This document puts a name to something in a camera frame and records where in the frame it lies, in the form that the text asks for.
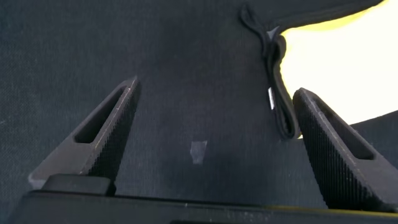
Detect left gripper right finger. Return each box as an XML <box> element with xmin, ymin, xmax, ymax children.
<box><xmin>292</xmin><ymin>87</ymin><xmax>398</xmax><ymax>213</ymax></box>

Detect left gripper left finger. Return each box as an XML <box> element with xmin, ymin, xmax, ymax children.
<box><xmin>27</xmin><ymin>75</ymin><xmax>141</xmax><ymax>191</ymax></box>

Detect yellow towel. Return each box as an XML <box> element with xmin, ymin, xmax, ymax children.
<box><xmin>238</xmin><ymin>0</ymin><xmax>398</xmax><ymax>140</ymax></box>

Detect small white tag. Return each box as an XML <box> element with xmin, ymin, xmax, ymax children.
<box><xmin>267</xmin><ymin>87</ymin><xmax>275</xmax><ymax>111</ymax></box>

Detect small grey tape piece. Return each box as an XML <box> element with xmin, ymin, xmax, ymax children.
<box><xmin>190</xmin><ymin>140</ymin><xmax>208</xmax><ymax>165</ymax></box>

